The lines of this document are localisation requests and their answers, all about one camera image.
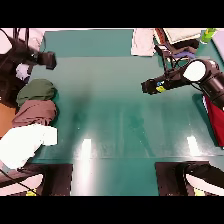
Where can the white garment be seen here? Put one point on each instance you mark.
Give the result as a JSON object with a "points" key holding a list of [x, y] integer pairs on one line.
{"points": [[25, 143]]}

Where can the cream folded garment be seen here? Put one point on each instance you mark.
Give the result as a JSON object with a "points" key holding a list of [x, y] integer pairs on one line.
{"points": [[181, 34]]}

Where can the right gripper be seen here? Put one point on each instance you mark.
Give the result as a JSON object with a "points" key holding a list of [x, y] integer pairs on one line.
{"points": [[152, 86]]}

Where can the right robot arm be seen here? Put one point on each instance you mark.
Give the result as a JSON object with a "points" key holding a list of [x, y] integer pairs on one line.
{"points": [[210, 78]]}

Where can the dark brown folded garment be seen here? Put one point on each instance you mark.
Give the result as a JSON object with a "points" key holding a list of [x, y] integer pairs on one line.
{"points": [[186, 45]]}

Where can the red garment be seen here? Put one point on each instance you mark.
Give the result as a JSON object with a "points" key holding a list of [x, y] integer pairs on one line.
{"points": [[216, 120]]}

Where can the green garment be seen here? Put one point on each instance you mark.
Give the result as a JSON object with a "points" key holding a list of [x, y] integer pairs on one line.
{"points": [[36, 90]]}

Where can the pale pink garment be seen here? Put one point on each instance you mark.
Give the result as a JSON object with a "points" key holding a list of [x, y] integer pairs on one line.
{"points": [[143, 41]]}

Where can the purple folded garment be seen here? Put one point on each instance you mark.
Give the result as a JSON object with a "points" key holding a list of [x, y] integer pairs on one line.
{"points": [[186, 54]]}

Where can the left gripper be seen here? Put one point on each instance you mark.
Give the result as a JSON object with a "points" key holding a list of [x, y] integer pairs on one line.
{"points": [[47, 60]]}

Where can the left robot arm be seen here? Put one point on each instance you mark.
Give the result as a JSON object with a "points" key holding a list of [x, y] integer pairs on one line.
{"points": [[13, 60]]}

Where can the green bottle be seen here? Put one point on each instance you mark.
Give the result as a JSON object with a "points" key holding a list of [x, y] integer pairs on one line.
{"points": [[208, 35]]}

